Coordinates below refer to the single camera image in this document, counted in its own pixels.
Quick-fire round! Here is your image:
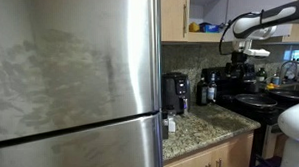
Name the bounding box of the wooden upper cabinet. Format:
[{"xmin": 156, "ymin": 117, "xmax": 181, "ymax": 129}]
[{"xmin": 160, "ymin": 0, "xmax": 230, "ymax": 45}]

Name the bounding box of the yellow item on shelf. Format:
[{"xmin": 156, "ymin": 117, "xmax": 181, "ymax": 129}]
[{"xmin": 187, "ymin": 21, "xmax": 201, "ymax": 33}]

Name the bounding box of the stainless steel refrigerator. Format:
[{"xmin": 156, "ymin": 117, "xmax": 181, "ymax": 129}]
[{"xmin": 0, "ymin": 0, "xmax": 167, "ymax": 167}]

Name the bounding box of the yellow sponge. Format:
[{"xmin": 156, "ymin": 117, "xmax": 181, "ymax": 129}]
[{"xmin": 266, "ymin": 82, "xmax": 278, "ymax": 91}]

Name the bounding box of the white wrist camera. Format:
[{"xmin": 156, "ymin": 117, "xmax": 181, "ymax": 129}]
[{"xmin": 242, "ymin": 46, "xmax": 272, "ymax": 60}]

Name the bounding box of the dark olive oil bottle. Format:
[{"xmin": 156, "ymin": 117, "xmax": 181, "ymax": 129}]
[{"xmin": 195, "ymin": 75, "xmax": 210, "ymax": 107}]

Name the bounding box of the chrome sink faucet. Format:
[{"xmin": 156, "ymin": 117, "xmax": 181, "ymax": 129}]
[{"xmin": 278, "ymin": 58, "xmax": 299, "ymax": 82}]

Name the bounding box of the black coffee maker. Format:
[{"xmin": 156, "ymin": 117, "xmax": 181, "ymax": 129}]
[{"xmin": 160, "ymin": 71, "xmax": 193, "ymax": 116}]

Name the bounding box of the black frying pan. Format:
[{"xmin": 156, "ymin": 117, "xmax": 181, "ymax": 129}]
[{"xmin": 235, "ymin": 91, "xmax": 278, "ymax": 110}]

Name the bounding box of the wide black pan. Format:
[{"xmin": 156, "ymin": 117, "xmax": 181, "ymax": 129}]
[{"xmin": 268, "ymin": 87, "xmax": 299, "ymax": 103}]

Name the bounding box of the small white jar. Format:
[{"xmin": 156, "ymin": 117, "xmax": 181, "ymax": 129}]
[{"xmin": 167, "ymin": 113, "xmax": 177, "ymax": 134}]

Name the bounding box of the green dish soap bottle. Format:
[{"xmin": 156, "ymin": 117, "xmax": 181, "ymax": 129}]
[{"xmin": 255, "ymin": 66, "xmax": 269, "ymax": 84}]

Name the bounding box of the blue box on shelf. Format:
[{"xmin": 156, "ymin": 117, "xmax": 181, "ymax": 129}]
[{"xmin": 198, "ymin": 21, "xmax": 221, "ymax": 34}]

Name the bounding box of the wooden lower cabinet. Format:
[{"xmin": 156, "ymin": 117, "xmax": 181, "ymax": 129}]
[{"xmin": 161, "ymin": 131, "xmax": 256, "ymax": 167}]

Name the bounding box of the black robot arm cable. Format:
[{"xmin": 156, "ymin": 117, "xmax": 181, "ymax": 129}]
[{"xmin": 217, "ymin": 10, "xmax": 265, "ymax": 56}]

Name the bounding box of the small blue cup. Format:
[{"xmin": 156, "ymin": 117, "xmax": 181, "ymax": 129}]
[{"xmin": 271, "ymin": 75, "xmax": 282, "ymax": 86}]

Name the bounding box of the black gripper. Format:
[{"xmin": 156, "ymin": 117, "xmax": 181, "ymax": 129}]
[{"xmin": 230, "ymin": 50, "xmax": 251, "ymax": 87}]

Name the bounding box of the open cabinet door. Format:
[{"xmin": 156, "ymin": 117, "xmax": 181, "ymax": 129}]
[{"xmin": 222, "ymin": 0, "xmax": 299, "ymax": 43}]

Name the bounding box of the black electric stove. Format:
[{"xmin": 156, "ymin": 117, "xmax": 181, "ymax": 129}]
[{"xmin": 200, "ymin": 62, "xmax": 288, "ymax": 167}]

